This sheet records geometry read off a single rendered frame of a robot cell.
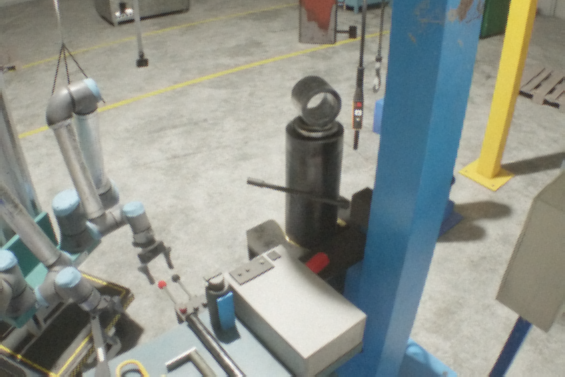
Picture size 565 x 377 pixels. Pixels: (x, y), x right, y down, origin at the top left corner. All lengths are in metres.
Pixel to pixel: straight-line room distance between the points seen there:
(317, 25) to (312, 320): 0.83
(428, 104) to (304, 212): 0.78
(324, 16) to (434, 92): 0.37
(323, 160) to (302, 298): 0.50
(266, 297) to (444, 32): 0.89
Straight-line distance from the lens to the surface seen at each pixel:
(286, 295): 1.44
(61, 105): 2.02
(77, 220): 2.38
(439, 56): 1.14
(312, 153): 1.63
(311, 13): 1.30
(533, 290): 1.47
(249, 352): 1.47
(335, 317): 1.39
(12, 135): 2.24
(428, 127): 1.21
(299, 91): 1.62
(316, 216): 1.79
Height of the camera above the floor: 2.26
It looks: 32 degrees down
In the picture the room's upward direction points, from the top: straight up
